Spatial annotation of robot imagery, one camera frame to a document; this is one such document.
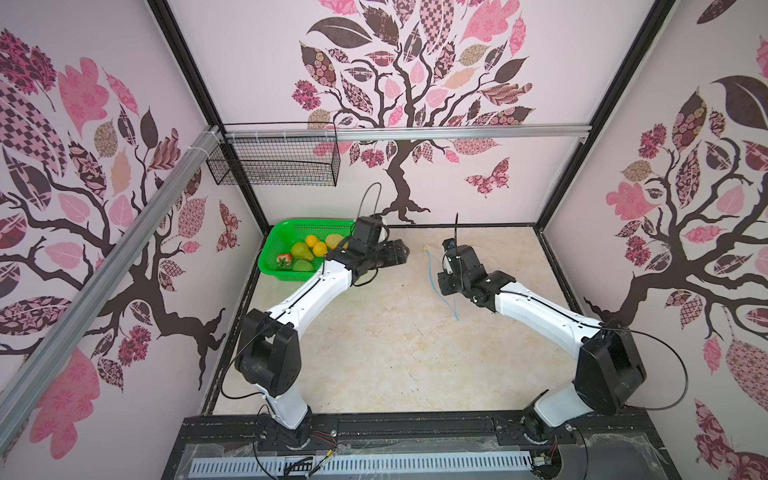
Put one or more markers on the left red strawberry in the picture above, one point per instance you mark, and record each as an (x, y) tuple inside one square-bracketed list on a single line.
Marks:
[(284, 260)]

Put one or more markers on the horizontal aluminium rail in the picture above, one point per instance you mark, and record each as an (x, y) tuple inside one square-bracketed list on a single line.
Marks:
[(420, 132)]

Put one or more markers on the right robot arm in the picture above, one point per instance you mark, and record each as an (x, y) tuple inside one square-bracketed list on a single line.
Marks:
[(609, 368)]

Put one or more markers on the green pear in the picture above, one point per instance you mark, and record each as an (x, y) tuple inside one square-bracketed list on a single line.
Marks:
[(301, 251)]

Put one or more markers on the beige potato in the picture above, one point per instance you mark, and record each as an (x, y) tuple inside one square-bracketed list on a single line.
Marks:
[(333, 240)]

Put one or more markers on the black wire basket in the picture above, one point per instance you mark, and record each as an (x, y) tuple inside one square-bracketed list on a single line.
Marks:
[(277, 154)]

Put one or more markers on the white slotted cable duct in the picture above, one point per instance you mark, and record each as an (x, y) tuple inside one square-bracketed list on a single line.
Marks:
[(356, 466)]

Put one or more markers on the left diagonal aluminium rail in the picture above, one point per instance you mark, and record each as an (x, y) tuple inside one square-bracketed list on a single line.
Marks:
[(22, 393)]

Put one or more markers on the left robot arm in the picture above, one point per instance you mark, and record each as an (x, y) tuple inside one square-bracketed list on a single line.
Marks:
[(269, 356)]

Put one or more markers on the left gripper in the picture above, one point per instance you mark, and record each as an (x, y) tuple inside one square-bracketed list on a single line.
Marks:
[(394, 251)]

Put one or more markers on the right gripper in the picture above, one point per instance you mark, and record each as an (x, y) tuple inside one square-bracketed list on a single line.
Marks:
[(443, 281)]

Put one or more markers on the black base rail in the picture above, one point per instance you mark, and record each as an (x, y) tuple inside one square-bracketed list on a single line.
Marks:
[(626, 446)]

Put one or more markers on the green plastic basket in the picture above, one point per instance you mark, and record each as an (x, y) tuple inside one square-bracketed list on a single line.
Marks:
[(285, 234)]

